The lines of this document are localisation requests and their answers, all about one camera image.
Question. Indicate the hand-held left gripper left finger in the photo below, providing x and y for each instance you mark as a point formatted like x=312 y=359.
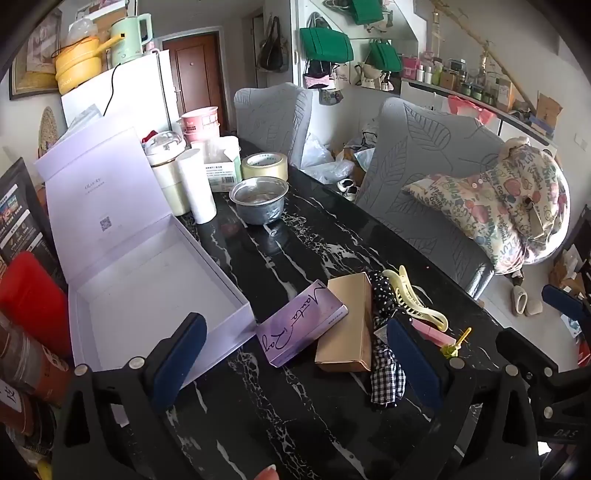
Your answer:
x=180 y=355

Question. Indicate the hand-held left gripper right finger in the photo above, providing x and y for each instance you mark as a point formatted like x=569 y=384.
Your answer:
x=413 y=364

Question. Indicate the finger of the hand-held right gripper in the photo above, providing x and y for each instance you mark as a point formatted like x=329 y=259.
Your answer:
x=565 y=300
x=526 y=353

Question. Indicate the black white checkered scrunchie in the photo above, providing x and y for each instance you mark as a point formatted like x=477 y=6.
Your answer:
x=385 y=369

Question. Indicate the yellow flower hairpin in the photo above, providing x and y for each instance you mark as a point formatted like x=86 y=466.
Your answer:
x=455 y=345

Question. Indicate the cream hair claw clip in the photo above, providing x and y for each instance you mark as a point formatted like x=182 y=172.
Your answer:
x=411 y=300

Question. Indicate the black polka dot scrunchie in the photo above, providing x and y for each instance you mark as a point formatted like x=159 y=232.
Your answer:
x=383 y=295

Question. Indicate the brown cardboard box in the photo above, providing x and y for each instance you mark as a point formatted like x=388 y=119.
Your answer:
x=344 y=323

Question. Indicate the lavender gift box with lid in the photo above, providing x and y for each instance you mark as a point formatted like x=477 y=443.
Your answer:
x=152 y=272

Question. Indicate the purple box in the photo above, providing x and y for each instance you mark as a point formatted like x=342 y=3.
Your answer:
x=295 y=327

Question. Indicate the person's left hand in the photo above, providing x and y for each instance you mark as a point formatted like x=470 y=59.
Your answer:
x=268 y=474

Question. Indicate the white slippers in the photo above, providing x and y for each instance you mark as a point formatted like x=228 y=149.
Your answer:
x=524 y=300

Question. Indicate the floral printed pillow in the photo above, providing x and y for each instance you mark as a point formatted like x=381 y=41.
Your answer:
x=498 y=207

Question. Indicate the red canister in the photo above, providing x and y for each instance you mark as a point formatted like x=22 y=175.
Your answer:
x=32 y=304

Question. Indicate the cream cup with clear lid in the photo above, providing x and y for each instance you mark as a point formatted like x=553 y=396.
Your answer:
x=166 y=189

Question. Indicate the white paper roll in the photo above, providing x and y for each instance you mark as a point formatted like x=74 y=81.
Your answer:
x=196 y=189

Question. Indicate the metal bowl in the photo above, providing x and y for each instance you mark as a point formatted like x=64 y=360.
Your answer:
x=258 y=203

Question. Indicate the white green tissue box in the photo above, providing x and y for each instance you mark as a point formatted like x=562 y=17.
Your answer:
x=224 y=173

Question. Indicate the grey leaf pattern chair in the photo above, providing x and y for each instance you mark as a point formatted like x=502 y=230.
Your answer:
x=415 y=161
x=272 y=115

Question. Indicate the beige tape roll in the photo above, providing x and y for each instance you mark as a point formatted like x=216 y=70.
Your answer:
x=265 y=168

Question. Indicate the black printed food bag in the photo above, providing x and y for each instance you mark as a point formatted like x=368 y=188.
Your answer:
x=23 y=217

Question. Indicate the white plastic bag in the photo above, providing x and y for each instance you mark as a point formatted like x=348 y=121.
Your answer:
x=323 y=159

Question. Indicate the stacked pink paper cups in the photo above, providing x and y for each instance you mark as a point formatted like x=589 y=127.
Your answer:
x=199 y=124

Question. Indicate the row of jars and bottles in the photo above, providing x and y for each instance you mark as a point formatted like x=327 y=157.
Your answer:
x=461 y=78

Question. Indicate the grey plastic packet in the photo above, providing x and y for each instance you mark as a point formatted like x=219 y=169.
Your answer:
x=85 y=120

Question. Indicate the woven round trivet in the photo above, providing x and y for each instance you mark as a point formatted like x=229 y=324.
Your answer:
x=47 y=131

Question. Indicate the white fridge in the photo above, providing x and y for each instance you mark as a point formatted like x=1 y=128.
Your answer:
x=134 y=92

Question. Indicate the brown wooden door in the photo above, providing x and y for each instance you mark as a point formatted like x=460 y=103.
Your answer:
x=194 y=74

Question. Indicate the green tote bag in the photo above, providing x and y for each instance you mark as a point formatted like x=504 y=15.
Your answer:
x=383 y=55
x=325 y=44
x=371 y=11

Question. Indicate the yellow pot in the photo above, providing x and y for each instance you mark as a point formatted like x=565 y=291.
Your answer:
x=78 y=64

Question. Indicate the green electric kettle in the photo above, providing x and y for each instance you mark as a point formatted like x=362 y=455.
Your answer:
x=127 y=41

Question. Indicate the black hanging bag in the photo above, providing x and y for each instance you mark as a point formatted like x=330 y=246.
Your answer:
x=273 y=48

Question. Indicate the dark picture frame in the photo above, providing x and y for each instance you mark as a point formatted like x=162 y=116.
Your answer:
x=37 y=55

